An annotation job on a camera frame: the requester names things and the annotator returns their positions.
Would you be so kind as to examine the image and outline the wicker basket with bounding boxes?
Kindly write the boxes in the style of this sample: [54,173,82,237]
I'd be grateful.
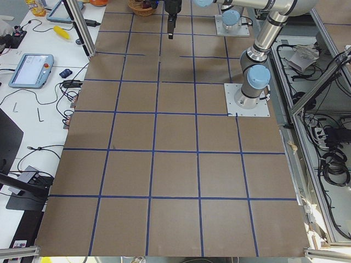
[128,0,156,17]

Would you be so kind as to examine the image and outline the black power adapter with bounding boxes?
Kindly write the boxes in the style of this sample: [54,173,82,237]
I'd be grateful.
[84,19,101,27]

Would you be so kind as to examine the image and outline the dark blue small pouch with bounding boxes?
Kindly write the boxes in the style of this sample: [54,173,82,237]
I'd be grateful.
[59,68,72,78]

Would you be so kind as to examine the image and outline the yellow toy corn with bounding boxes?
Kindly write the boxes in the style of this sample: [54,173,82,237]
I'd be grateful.
[53,25,71,41]

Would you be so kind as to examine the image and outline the grey usb hub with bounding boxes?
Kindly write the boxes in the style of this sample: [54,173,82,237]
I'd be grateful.
[9,166,54,197]

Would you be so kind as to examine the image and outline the black monitor stand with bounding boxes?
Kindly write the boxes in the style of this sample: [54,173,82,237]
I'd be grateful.
[1,111,48,211]

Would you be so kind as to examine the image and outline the dark red apple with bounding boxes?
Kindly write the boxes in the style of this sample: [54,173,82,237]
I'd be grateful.
[141,0,151,9]

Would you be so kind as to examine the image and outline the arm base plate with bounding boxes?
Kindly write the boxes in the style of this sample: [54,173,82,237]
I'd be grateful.
[224,83,270,117]
[214,15,250,37]

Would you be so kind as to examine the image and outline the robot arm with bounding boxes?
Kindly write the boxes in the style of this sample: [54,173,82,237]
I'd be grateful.
[195,0,317,110]
[220,4,252,31]

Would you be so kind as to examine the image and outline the aluminium frame post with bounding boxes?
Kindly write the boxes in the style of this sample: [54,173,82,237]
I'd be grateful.
[63,0,96,58]

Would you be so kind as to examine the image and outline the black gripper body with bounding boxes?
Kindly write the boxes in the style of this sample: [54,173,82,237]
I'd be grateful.
[164,0,182,15]

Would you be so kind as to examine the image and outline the orange cylinder container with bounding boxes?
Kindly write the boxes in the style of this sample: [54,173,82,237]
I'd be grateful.
[89,0,108,7]

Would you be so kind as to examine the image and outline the near teach pendant tablet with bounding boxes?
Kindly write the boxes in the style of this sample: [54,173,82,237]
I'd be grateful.
[8,53,54,89]

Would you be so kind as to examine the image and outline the far teach pendant tablet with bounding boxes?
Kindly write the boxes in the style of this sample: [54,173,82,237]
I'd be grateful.
[46,1,72,24]

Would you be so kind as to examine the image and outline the teach pendant tablet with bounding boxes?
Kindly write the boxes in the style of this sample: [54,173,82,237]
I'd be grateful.
[8,53,54,89]
[46,1,72,24]

